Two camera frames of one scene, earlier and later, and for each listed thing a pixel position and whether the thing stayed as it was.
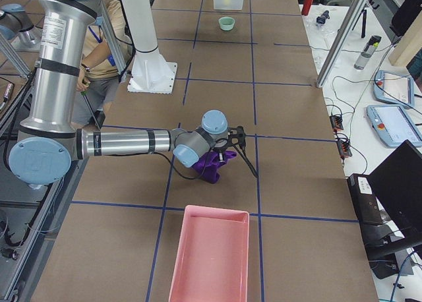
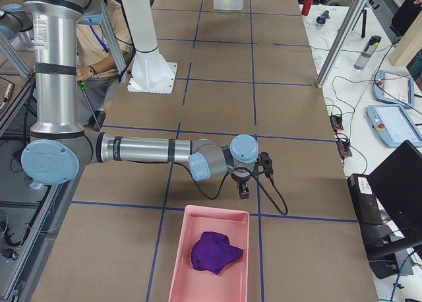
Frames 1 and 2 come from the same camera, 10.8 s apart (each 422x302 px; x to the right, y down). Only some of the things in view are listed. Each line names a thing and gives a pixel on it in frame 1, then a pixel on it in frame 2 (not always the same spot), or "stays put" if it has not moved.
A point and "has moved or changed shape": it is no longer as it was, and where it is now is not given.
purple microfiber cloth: (208, 167) has moved or changed shape
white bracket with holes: (150, 72) stays put
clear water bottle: (367, 53) stays put
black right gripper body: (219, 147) to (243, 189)
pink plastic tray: (213, 265) stays put
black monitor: (387, 202) stays put
